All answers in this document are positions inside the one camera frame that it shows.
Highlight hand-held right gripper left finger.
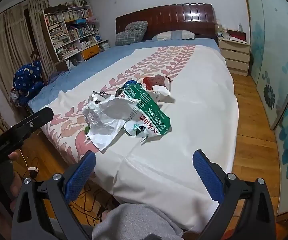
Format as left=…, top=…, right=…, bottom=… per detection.
left=11, top=151, right=96, bottom=240

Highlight light wooden nightstand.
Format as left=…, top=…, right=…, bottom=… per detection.
left=218, top=36, right=251, bottom=77

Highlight dark red wooden headboard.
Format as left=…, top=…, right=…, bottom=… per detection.
left=115, top=3, right=216, bottom=47

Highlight blue bed sheet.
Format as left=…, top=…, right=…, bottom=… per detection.
left=28, top=39, right=219, bottom=113

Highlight floral sliding wardrobe doors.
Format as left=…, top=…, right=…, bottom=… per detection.
left=241, top=0, right=288, bottom=215

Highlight blue star-print garment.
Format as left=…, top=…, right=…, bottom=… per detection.
left=12, top=60, right=44, bottom=107

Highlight white leaf-print blanket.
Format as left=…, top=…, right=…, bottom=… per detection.
left=40, top=44, right=239, bottom=233

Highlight beige curtains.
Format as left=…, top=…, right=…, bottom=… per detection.
left=0, top=0, right=52, bottom=110

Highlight blue and white pillow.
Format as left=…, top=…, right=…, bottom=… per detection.
left=151, top=30, right=196, bottom=41

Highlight white bookshelf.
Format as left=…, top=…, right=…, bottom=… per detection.
left=43, top=0, right=102, bottom=72

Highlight silver foil wrapper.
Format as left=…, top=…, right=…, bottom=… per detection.
left=91, top=90, right=109, bottom=103

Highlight grey plaid pillow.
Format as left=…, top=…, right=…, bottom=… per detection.
left=116, top=21, right=148, bottom=46

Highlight black floor cables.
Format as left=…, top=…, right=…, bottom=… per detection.
left=70, top=180, right=114, bottom=220

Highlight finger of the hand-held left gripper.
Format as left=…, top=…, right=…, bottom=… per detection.
left=8, top=107, right=54, bottom=140

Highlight rows of books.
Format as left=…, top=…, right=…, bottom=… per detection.
left=45, top=0, right=101, bottom=57

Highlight red and white paper package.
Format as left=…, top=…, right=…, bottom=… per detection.
left=143, top=74, right=172, bottom=103

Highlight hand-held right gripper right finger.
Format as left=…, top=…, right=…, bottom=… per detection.
left=192, top=149, right=277, bottom=240

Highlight blue round can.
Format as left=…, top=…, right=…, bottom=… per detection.
left=116, top=80, right=142, bottom=98

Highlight green and white plastic bag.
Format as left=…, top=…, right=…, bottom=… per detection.
left=120, top=84, right=172, bottom=139

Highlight person's grey trouser leg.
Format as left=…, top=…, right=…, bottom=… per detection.
left=91, top=203, right=184, bottom=240

